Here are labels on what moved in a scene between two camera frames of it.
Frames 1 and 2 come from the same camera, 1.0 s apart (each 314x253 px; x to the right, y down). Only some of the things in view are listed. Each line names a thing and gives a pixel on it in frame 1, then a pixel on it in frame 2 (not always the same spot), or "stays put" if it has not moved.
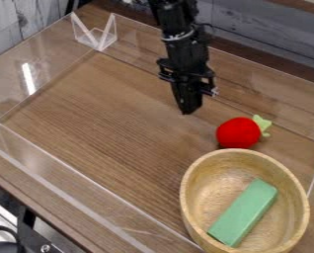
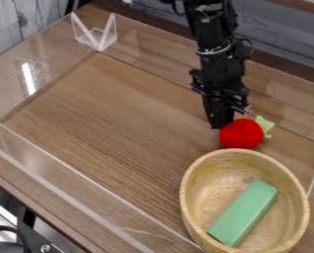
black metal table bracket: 32,242 stays put
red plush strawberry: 241,132 stays put
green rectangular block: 239,221 stays put
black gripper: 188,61 to 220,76
